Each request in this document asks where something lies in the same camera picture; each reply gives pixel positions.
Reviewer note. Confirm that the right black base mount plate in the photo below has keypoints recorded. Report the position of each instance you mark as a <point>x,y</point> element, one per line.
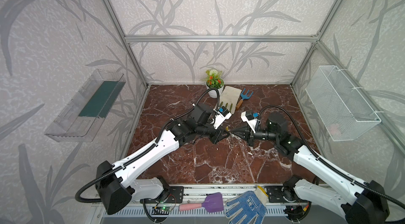
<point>280,194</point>

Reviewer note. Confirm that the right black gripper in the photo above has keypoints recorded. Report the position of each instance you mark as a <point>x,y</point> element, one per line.
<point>248,134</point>

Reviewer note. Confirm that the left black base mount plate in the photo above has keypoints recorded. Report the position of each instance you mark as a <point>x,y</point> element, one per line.
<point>172,195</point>

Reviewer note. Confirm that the blue dotted work glove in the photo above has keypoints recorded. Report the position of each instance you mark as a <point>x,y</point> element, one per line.
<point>247,208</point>

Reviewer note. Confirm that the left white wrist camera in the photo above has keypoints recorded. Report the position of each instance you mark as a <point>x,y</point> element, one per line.
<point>221,115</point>

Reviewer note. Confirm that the aluminium frame rail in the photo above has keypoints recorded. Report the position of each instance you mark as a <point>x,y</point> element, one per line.
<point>219,38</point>

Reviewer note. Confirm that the white pot with plant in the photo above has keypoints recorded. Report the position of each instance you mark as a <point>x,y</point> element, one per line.
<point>214,80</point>

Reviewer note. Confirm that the white wire mesh basket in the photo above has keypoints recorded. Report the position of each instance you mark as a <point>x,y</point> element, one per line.
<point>342,108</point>

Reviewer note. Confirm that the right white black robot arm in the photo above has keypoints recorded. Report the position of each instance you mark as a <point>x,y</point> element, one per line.
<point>356,201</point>

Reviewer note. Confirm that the clear plastic wall shelf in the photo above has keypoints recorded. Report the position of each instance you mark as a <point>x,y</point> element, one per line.
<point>86,112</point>

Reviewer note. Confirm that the blue hand rake wooden handle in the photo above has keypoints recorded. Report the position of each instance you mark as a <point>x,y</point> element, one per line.
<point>245,94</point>

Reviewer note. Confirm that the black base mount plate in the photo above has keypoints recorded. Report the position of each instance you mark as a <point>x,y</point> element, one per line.
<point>172,195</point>
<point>280,194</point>

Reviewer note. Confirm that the cream gardening glove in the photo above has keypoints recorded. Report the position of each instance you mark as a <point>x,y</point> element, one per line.
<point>229,98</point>

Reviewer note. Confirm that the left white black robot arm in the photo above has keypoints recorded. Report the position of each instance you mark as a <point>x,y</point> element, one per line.
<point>119,182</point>

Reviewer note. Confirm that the purple scoop pink handle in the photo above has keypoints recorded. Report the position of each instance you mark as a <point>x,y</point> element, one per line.
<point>212,203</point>

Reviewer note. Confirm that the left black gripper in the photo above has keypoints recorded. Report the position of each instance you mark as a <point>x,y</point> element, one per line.
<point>215,135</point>

